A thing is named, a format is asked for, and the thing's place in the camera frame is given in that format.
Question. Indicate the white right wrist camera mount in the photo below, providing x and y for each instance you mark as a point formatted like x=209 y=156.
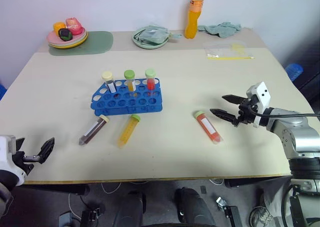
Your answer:
x=262 y=94

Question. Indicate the cream-capped tube with dark liquid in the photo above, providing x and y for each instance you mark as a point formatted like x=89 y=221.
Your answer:
x=111 y=85

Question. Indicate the crumpled green cloth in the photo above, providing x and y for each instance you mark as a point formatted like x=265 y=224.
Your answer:
x=222 y=29

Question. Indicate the yellow thin stick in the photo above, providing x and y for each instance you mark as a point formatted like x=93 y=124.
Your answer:
x=232 y=58

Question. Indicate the dark toy fruit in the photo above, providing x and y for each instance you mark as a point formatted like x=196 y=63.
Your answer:
x=65 y=34

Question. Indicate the green-capped tube with red liquid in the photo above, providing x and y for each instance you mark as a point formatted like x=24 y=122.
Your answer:
x=150 y=83

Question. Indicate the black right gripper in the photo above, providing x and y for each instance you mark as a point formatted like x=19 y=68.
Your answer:
x=246 y=112

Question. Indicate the pale green plate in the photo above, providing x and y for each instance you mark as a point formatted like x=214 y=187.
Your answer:
x=81 y=39

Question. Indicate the clear plastic bag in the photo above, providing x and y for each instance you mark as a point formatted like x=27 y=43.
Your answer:
x=225 y=49

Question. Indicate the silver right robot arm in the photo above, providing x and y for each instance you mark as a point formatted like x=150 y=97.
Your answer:
x=300 y=134

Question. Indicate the pink plate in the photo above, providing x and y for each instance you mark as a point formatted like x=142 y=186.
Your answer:
x=53 y=38

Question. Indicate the dark rounded shape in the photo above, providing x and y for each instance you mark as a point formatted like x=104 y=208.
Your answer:
x=193 y=207

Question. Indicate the blue plastic stool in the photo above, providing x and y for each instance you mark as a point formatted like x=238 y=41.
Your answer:
x=294 y=72

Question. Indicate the cream-capped tube with brown liquid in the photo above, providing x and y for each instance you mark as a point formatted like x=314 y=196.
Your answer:
x=93 y=129

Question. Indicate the green-capped tube with orange liquid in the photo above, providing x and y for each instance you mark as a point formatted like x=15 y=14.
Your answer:
x=208 y=127

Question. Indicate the blue plastic test tube rack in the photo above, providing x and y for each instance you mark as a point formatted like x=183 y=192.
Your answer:
x=120 y=104

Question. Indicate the light green round plate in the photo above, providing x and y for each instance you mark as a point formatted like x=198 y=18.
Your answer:
x=150 y=45

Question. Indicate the pink toy fruit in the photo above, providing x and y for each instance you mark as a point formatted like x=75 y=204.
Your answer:
x=74 y=26

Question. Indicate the green-capped tube with yellow liquid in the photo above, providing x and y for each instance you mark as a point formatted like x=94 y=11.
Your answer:
x=130 y=83
x=127 y=130

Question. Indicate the green fabric pouch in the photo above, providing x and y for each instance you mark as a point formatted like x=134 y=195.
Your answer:
x=152 y=35

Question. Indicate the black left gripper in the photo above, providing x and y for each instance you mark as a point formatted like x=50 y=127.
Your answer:
x=23 y=160

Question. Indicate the orange drink bottle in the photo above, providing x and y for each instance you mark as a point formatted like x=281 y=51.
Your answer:
x=192 y=22

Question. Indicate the blue plastic object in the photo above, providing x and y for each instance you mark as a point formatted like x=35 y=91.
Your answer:
x=2 y=90

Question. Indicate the black metal bracket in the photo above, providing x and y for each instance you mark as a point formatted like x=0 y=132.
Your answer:
x=230 y=212

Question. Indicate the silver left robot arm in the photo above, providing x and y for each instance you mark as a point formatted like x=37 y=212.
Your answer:
x=5 y=194

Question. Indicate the orange toy fruit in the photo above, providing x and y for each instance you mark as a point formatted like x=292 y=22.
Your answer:
x=59 y=26

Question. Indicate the black table frame bar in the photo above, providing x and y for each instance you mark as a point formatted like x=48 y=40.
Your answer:
x=62 y=189
x=255 y=182

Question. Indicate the green placemat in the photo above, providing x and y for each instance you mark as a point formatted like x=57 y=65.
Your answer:
x=100 y=43

